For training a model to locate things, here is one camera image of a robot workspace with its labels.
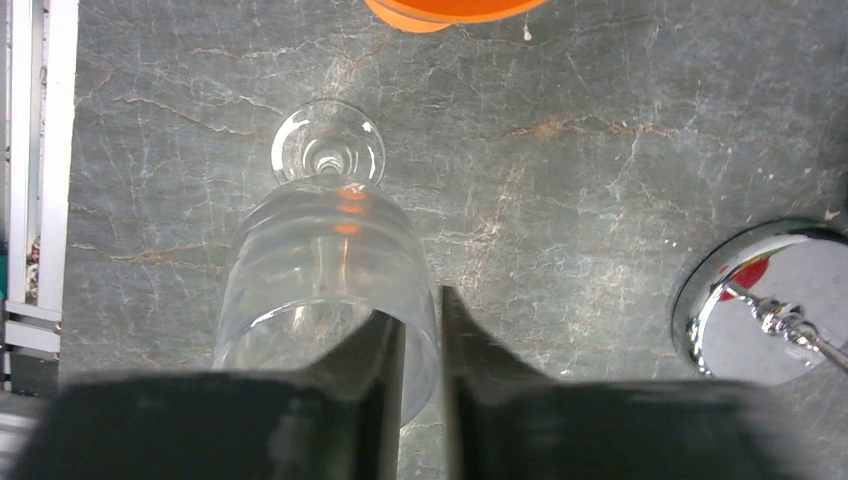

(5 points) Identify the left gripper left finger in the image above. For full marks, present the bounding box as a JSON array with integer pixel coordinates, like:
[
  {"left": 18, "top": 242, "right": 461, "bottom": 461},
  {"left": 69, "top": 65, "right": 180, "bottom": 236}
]
[{"left": 13, "top": 312, "right": 405, "bottom": 479}]

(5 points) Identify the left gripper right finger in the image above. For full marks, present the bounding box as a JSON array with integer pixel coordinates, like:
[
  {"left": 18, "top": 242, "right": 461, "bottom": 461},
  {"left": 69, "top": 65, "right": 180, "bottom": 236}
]
[{"left": 440, "top": 286, "right": 815, "bottom": 479}]

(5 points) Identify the clear wine glass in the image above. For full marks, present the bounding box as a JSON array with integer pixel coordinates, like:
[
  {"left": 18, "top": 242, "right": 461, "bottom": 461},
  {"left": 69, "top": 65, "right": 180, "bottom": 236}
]
[{"left": 212, "top": 99, "right": 439, "bottom": 423}]

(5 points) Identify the orange plastic wine glass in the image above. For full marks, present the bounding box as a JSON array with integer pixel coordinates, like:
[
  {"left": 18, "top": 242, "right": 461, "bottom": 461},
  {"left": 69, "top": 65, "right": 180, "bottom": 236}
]
[{"left": 364, "top": 0, "right": 545, "bottom": 34}]

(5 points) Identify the chrome wine glass rack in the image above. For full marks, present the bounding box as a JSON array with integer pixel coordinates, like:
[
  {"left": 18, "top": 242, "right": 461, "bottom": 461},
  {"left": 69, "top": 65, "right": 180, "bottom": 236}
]
[{"left": 671, "top": 218, "right": 847, "bottom": 386}]

